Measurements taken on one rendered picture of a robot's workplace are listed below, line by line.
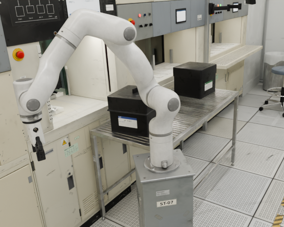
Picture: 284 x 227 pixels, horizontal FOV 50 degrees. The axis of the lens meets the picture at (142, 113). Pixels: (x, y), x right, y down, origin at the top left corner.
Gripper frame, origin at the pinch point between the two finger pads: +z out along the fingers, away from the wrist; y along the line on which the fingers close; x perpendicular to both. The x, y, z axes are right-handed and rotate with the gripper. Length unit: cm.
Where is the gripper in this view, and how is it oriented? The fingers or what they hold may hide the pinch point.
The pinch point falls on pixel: (38, 153)
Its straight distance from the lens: 133.3
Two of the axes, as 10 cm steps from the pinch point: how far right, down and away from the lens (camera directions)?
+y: -4.9, -2.8, 8.2
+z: 0.6, 9.3, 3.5
